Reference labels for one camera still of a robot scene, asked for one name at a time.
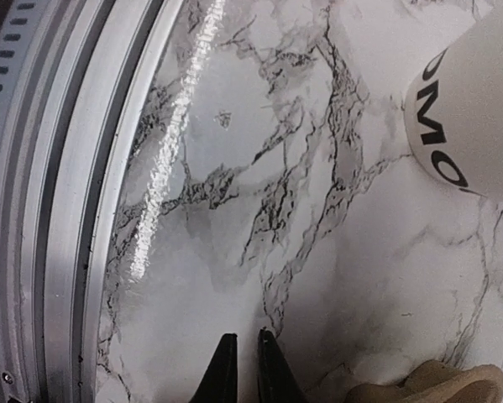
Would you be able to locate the aluminium front rail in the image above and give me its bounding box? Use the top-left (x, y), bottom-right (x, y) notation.
top-left (0, 1), bottom-right (182, 402)

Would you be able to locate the brown cardboard cup carrier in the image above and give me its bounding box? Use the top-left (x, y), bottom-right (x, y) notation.
top-left (344, 360), bottom-right (503, 402)

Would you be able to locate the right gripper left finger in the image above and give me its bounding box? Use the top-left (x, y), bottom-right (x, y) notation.
top-left (191, 333), bottom-right (238, 403)

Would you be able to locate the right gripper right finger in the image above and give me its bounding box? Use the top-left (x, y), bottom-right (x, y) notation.
top-left (258, 329), bottom-right (307, 402)

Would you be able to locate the white paper cup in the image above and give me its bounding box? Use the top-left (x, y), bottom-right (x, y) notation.
top-left (404, 1), bottom-right (503, 202)

